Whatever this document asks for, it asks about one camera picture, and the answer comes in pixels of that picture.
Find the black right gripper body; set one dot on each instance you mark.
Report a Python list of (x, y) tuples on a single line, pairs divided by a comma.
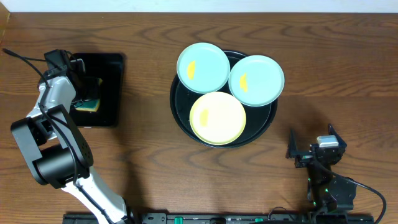
[(315, 154)]

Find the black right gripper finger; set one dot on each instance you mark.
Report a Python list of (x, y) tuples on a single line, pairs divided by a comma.
[(292, 146), (332, 131)]

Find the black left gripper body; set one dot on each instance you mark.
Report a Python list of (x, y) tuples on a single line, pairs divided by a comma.
[(82, 90)]

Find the green yellow sponge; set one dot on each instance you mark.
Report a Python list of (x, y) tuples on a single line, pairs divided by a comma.
[(90, 101)]

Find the yellow plate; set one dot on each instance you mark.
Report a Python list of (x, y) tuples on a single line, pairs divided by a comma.
[(217, 118)]

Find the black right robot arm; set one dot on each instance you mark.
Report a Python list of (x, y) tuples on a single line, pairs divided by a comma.
[(328, 192)]

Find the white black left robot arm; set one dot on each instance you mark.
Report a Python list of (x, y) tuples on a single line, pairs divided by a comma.
[(53, 147)]

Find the black round tray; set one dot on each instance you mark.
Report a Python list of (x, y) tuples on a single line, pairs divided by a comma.
[(258, 119)]

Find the black rectangular tray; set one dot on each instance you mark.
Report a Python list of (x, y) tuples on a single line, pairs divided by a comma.
[(110, 68)]

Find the mint green plate right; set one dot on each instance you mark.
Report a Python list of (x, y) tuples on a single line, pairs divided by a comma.
[(256, 80)]

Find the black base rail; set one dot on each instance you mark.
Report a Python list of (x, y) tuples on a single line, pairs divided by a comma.
[(163, 218)]

